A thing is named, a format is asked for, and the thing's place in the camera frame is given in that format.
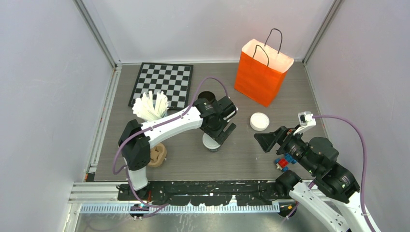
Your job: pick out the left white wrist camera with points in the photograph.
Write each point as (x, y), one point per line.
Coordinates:
(231, 115)

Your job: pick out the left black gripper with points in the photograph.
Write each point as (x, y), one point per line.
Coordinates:
(220, 138)

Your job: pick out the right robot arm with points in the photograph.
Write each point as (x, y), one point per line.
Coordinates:
(319, 158)

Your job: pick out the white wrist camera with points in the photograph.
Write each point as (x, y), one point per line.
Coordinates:
(231, 115)
(306, 122)

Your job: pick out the orange paper bag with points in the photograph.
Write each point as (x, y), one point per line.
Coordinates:
(262, 70)

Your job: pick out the white sip lid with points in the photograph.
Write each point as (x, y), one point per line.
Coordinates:
(207, 140)

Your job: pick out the tan cardboard cup carrier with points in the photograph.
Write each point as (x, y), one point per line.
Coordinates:
(157, 155)

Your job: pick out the white cup lid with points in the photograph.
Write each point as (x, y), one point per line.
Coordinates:
(259, 121)

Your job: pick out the black white chessboard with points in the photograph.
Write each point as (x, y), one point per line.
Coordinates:
(174, 80)

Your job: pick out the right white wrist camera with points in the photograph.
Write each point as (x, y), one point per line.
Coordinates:
(306, 122)

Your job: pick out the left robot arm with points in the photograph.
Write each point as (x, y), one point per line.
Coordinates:
(137, 140)

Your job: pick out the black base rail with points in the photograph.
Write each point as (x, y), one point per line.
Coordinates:
(209, 193)

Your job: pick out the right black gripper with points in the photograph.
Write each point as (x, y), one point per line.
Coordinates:
(267, 140)

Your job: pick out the black paper cup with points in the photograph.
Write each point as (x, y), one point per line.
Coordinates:
(208, 95)
(214, 148)

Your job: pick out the red blue toy blocks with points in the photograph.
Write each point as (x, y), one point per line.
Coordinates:
(282, 163)

